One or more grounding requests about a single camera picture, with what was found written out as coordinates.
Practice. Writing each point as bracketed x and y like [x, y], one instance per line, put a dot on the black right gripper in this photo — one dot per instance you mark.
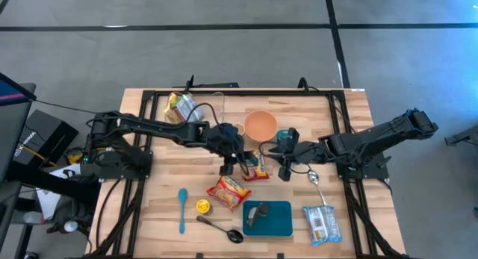
[298, 152]

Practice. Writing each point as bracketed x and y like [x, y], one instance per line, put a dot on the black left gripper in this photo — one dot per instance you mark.
[224, 139]

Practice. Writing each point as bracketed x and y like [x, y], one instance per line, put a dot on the black lid pepper shaker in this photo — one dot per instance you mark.
[259, 214]

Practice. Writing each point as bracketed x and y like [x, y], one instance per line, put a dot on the yellow lid spice can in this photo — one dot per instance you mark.
[203, 206]

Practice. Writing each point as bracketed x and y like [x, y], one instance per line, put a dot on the silver green food packet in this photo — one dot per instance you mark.
[188, 106]

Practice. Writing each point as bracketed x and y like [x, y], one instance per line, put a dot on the yellow ramen noodle packet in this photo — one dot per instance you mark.
[170, 106]

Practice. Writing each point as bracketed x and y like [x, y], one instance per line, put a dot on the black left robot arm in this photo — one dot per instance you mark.
[149, 125]

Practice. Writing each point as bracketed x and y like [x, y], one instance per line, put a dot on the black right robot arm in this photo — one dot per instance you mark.
[373, 137]

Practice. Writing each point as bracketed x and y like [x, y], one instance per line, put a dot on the blue white food packet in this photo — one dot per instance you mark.
[321, 225]

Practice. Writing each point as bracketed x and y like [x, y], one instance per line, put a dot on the red ramen noodle packet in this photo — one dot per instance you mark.
[228, 192]
[259, 169]

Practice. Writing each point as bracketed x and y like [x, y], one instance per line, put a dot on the orange bowl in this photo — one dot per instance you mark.
[261, 125]

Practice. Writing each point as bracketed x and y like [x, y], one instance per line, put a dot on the small beige cup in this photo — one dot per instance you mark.
[241, 128]

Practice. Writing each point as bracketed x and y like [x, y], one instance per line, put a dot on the silver metal spoon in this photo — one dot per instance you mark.
[313, 176]

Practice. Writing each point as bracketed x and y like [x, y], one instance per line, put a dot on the large teal blue bin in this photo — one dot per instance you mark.
[280, 221]

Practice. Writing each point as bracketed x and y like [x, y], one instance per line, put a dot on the blue plastic spoon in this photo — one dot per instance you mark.
[182, 195]

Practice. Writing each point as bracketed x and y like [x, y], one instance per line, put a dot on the clear plastic container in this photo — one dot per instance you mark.
[213, 102]

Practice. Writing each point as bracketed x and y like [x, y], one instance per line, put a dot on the black shiny metal spoon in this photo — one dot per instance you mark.
[235, 236]

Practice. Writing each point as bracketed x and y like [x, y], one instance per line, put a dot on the grey floor stand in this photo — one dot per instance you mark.
[463, 136]

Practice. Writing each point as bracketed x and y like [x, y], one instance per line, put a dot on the black bag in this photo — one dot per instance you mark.
[71, 210]

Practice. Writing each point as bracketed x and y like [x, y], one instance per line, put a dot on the white capped bottle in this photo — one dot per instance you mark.
[71, 226]

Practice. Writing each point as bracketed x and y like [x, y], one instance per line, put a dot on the white paper sheet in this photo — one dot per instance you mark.
[48, 203]

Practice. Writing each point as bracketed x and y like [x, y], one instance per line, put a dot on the black desk beam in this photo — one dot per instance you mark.
[45, 180]

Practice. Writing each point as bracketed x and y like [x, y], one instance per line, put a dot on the black equipment case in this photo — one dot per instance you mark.
[45, 132]

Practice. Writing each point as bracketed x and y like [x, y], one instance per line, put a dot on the black computer monitor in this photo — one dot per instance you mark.
[11, 121]

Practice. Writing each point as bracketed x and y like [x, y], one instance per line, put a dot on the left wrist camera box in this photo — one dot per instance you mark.
[226, 169]

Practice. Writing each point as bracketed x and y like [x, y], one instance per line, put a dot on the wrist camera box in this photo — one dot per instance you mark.
[226, 169]
[284, 174]

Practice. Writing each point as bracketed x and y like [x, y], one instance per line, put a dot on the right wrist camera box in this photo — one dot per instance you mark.
[284, 174]

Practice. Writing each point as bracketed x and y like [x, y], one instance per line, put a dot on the black frame bracket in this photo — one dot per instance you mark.
[303, 84]
[191, 83]

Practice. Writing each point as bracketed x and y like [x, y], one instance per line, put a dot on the black aluminium rig frame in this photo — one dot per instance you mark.
[261, 92]

